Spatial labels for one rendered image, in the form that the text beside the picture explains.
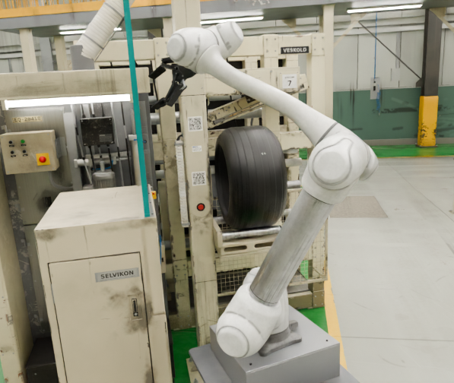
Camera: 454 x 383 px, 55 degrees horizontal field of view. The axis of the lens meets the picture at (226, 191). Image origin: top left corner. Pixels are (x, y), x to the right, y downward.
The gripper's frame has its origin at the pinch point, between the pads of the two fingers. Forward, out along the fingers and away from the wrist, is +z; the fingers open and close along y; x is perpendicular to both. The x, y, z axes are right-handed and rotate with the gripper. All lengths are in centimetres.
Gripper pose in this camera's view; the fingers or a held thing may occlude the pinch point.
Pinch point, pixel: (154, 90)
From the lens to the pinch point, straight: 168.4
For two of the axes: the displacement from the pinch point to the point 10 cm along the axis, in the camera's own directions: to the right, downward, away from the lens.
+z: -7.4, 3.4, 5.8
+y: 1.4, 9.2, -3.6
